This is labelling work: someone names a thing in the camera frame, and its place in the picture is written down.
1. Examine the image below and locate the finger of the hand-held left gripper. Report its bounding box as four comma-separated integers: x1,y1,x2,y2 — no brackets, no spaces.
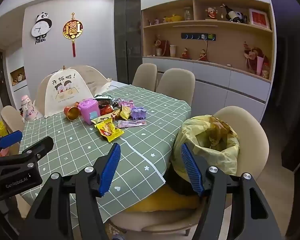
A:
0,131,23,158
0,136,54,167

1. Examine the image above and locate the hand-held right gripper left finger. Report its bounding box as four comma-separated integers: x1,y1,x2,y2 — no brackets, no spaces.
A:
19,142,122,240

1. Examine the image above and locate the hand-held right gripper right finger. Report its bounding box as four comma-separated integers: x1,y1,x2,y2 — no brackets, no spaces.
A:
181,143,282,240

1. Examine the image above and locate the black trash bin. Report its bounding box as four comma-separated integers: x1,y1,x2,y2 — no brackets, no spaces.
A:
165,164,205,197

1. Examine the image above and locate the yellow plastic bin liner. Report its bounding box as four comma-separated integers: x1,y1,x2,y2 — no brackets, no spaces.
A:
170,115,240,178

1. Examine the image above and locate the yellow red snack packet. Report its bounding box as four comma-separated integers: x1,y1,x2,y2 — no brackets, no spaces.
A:
94,119,125,143

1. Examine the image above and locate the red gold cup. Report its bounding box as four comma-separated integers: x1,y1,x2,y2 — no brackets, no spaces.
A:
64,102,80,121

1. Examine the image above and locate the pink long wrapper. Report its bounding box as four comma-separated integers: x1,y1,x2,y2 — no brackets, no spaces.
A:
117,119,147,128

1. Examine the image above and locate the pile of snack packets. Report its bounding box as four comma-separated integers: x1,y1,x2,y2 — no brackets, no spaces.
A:
91,94,135,125

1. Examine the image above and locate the yellow plastic bag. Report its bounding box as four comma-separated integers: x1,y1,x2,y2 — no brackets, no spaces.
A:
0,121,9,137

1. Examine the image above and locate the beige dining chair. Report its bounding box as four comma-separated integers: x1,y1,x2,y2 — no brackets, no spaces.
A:
132,63,157,92
157,68,196,105
0,106,24,155

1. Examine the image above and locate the green checked tablecloth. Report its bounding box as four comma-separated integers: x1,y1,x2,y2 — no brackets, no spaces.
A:
19,84,192,224

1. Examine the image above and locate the pink water bottle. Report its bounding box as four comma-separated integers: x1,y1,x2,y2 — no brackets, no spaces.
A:
21,95,43,122

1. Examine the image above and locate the yellow seat cushion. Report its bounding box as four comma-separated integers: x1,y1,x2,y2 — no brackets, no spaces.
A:
126,184,203,213

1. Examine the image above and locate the printed mesh food cover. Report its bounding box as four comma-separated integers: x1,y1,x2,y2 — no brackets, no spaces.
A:
37,65,113,117

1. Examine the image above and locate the pink toy bin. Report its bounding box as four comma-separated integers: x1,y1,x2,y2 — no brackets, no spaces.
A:
77,98,101,125

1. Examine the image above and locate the dark wooden door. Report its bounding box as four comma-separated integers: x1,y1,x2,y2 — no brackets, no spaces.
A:
0,50,13,107

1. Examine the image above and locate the purple plastic toy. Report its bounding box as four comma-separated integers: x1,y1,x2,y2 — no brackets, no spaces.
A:
130,107,147,121

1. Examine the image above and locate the beige chair with cushion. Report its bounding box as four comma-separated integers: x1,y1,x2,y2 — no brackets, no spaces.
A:
110,106,269,233

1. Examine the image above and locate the white sideboard cabinet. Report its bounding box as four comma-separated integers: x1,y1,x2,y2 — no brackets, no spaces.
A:
142,56,272,124

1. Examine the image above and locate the small red figurine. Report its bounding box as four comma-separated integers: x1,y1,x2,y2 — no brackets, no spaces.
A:
197,49,209,61
180,47,192,60

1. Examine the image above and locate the vase with dried flowers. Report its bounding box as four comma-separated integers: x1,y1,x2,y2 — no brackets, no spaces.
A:
154,35,170,57

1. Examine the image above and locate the pink wrapped bouquet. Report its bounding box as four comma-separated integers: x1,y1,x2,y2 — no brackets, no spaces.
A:
243,41,271,79

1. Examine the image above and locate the dark glass cabinet door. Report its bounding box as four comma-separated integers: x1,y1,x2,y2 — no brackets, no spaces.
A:
114,0,142,85

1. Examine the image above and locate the yellow toy figure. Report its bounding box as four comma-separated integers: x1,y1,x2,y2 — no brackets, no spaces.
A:
164,14,183,22

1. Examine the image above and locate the red seated figurine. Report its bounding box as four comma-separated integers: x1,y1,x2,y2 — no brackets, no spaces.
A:
205,7,218,20

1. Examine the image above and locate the panda plush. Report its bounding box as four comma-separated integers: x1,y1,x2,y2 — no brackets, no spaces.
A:
227,11,248,24

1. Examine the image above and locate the wine bottle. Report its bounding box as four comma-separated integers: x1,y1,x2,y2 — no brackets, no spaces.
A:
220,4,237,20

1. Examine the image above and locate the red framed picture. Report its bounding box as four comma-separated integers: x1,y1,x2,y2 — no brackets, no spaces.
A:
249,8,270,29

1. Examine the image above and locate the lit wall niche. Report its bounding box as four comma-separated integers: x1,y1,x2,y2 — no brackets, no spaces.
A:
9,66,26,87

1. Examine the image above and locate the panda wall clock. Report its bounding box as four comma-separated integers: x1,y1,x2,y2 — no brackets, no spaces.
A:
31,12,52,45

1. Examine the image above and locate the red gold wall ornament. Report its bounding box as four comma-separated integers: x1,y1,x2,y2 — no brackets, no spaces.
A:
63,12,84,57

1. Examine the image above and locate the white charger cable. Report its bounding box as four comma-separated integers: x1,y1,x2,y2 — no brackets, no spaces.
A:
196,39,209,62

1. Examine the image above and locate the black socket rail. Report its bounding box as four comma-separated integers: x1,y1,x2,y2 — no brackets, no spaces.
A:
181,32,217,41

